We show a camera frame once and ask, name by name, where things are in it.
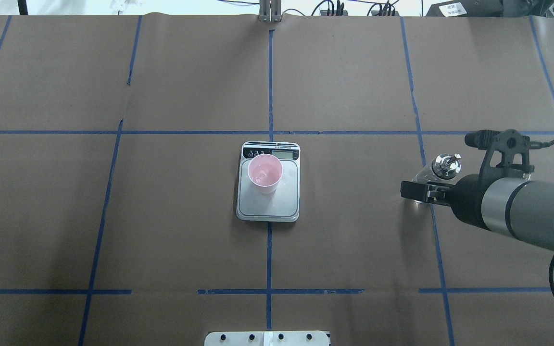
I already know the clear glass sauce bottle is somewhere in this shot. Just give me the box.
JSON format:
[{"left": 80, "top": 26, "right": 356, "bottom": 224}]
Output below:
[{"left": 409, "top": 153, "right": 462, "bottom": 184}]

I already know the aluminium frame post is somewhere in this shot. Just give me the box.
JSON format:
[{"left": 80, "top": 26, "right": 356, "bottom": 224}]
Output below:
[{"left": 258, "top": 0, "right": 283, "bottom": 23}]

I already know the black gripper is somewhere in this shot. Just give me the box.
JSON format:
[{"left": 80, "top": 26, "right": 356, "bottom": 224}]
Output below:
[{"left": 400, "top": 174, "right": 485, "bottom": 229}]

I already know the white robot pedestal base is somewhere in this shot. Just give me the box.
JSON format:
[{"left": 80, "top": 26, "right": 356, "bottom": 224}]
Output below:
[{"left": 204, "top": 330, "right": 332, "bottom": 346}]

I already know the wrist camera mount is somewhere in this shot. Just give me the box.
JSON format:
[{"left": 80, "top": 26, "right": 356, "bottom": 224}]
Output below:
[{"left": 464, "top": 129, "right": 540, "bottom": 182}]

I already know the pink plastic cup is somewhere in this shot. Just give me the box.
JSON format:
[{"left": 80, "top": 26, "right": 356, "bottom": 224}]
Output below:
[{"left": 248, "top": 154, "right": 283, "bottom": 194}]

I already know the digital kitchen scale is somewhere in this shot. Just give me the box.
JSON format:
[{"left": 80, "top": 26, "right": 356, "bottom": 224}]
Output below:
[{"left": 235, "top": 141, "right": 301, "bottom": 222}]

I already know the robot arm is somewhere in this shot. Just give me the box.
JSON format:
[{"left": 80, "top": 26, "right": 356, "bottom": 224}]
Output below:
[{"left": 400, "top": 174, "right": 554, "bottom": 252}]

